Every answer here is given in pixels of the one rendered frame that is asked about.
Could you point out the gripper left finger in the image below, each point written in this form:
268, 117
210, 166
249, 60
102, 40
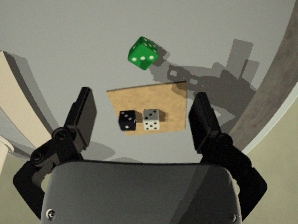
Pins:
59, 149

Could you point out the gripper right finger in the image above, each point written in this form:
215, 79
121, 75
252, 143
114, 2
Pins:
217, 148

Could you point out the white die with black pips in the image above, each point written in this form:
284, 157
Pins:
151, 119

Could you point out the tan mottled mat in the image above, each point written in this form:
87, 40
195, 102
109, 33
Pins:
168, 98

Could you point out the green die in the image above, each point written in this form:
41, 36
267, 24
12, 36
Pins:
143, 53

